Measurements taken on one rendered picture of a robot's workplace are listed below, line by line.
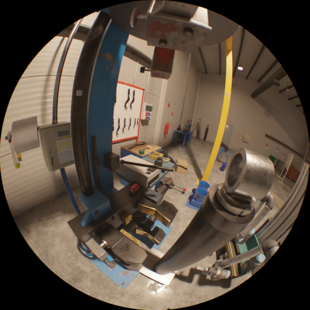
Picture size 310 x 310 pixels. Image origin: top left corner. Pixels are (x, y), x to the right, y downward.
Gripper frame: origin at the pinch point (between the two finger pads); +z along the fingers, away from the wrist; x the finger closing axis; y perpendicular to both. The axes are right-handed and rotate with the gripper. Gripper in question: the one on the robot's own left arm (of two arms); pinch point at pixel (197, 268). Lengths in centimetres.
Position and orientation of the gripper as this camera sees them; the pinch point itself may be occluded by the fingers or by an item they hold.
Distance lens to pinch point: 113.3
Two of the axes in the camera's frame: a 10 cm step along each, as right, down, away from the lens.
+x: -1.4, 9.1, 3.8
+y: -5.2, 2.6, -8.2
